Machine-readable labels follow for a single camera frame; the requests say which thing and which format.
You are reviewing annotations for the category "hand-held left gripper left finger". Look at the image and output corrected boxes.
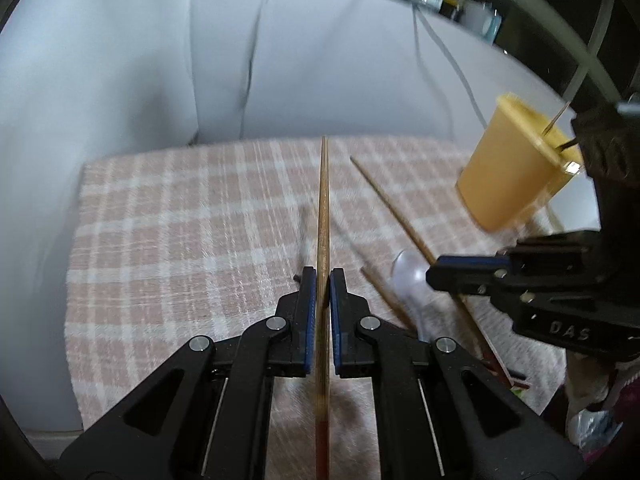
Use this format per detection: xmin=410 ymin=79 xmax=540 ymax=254
xmin=59 ymin=266 xmax=318 ymax=480

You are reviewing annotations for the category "person's right forearm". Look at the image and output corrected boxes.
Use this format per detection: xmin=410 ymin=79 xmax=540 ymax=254
xmin=565 ymin=352 xmax=615 ymax=412

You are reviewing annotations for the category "yellow plastic cup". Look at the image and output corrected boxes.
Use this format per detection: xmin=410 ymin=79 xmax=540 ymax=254
xmin=455 ymin=92 xmax=585 ymax=233

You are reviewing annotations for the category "clear plastic spoon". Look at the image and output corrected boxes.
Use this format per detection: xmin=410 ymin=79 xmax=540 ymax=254
xmin=392 ymin=249 xmax=441 ymax=343

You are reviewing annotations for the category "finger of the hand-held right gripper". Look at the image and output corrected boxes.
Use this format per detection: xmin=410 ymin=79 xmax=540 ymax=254
xmin=426 ymin=254 xmax=512 ymax=296

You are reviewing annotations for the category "white and teal kettle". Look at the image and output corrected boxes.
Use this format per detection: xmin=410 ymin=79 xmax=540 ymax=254
xmin=459 ymin=1 xmax=502 ymax=45

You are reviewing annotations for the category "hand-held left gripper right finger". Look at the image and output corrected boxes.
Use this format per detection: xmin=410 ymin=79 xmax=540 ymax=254
xmin=329 ymin=268 xmax=585 ymax=480

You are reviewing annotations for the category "black cable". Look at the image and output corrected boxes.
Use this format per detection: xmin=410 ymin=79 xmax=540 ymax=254
xmin=411 ymin=6 xmax=493 ymax=130

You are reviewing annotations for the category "pink checkered cloth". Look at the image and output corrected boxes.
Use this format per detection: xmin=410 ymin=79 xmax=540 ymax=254
xmin=65 ymin=135 xmax=570 ymax=480

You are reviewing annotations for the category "clear plastic bag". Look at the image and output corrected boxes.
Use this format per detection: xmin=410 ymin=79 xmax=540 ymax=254
xmin=574 ymin=407 xmax=625 ymax=455

